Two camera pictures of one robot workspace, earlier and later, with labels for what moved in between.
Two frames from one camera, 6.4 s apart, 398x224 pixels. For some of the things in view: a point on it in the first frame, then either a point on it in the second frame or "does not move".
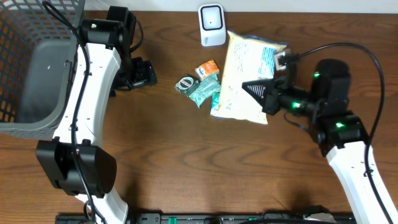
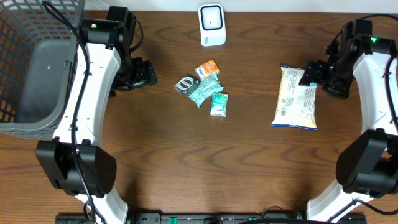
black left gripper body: (140, 75) does not move
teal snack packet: (206, 88) does not move
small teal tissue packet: (214, 106) does not move
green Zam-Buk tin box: (186, 84) does not move
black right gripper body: (291, 98) → (336, 76)
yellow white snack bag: (246, 59) → (296, 103)
